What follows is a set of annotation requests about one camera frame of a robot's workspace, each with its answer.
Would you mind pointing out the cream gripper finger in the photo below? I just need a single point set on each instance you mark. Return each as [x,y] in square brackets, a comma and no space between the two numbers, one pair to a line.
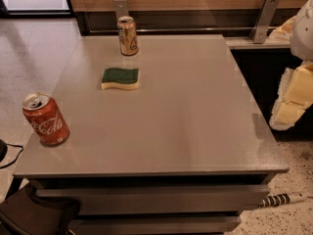
[283,32]
[284,115]

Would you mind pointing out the metal wall bracket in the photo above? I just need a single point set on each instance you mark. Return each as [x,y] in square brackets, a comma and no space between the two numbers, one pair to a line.
[258,34]
[121,8]

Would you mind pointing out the right metal wall bracket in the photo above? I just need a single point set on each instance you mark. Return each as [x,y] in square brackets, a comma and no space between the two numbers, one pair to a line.
[258,34]

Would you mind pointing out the orange soda can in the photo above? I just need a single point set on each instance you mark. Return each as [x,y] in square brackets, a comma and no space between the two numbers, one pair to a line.
[127,36]

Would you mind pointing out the lower grey drawer front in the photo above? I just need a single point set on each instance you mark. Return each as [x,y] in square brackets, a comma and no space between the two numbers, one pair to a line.
[156,226]

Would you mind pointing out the grey drawer cabinet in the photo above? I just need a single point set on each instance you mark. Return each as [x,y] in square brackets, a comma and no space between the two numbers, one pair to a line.
[191,122]

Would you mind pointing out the green and yellow sponge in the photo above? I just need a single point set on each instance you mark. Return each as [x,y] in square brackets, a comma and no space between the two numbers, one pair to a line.
[118,78]

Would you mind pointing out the grey drawer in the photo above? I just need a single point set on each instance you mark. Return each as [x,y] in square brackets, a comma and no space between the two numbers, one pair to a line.
[139,200]
[156,226]

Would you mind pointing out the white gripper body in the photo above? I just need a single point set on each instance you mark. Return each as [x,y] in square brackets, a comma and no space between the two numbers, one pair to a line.
[303,33]

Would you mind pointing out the red Coca-Cola can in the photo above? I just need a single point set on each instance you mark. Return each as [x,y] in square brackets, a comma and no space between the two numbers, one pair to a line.
[45,117]

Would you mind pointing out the left metal wall bracket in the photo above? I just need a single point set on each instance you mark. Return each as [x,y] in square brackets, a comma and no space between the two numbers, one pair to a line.
[121,8]

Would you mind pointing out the upper grey drawer front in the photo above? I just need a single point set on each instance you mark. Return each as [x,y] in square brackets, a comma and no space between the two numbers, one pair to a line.
[139,200]

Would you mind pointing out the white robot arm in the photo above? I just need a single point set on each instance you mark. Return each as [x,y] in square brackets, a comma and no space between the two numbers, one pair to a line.
[302,36]

